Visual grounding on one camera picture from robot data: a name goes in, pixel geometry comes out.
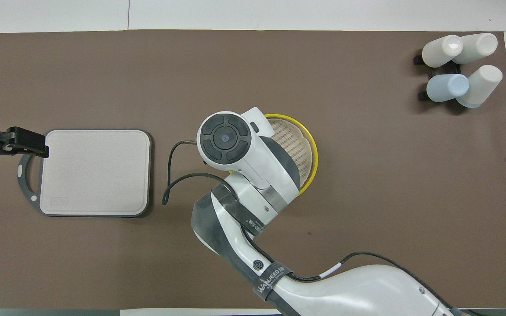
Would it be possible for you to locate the white cutting board grey rim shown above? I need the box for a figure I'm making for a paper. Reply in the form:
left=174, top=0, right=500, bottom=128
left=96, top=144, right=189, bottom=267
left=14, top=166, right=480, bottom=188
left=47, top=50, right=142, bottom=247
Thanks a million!
left=17, top=129, right=152, bottom=218

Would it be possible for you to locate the brown table mat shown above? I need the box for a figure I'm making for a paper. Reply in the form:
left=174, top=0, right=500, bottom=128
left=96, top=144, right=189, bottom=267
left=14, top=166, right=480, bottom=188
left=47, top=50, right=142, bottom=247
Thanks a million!
left=0, top=29, right=506, bottom=310

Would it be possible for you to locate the black cup rack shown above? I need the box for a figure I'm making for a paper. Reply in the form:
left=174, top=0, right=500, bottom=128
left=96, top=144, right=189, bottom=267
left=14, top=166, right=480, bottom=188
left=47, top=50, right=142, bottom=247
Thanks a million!
left=413, top=52, right=463, bottom=103

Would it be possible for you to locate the white plastic cup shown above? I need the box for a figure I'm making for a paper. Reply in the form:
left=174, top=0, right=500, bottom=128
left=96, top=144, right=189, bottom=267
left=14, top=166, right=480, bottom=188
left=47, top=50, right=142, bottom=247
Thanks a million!
left=456, top=65, right=503, bottom=108
left=422, top=35, right=463, bottom=68
left=453, top=33, right=498, bottom=65

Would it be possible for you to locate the light blue plastic cup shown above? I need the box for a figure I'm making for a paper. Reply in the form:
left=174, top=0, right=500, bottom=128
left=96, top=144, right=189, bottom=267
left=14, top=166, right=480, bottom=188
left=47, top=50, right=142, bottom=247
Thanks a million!
left=426, top=74, right=470, bottom=103

